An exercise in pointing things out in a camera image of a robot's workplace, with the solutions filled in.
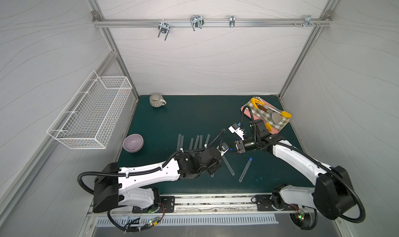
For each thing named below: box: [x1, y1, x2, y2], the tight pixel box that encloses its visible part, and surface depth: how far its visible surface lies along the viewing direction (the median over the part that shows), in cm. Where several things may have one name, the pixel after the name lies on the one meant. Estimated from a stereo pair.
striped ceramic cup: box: [149, 92, 167, 108], surface depth 113 cm
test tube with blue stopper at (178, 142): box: [176, 133, 182, 152], surface depth 97 cm
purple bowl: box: [122, 133, 145, 153], surface depth 92 cm
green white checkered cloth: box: [244, 96, 291, 131], surface depth 110 cm
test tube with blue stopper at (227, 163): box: [221, 154, 236, 177], surface depth 88 cm
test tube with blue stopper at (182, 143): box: [180, 135, 184, 150], surface depth 97 cm
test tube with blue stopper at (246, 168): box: [238, 156, 254, 183], surface depth 86 cm
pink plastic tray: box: [240, 95, 291, 135], surface depth 110 cm
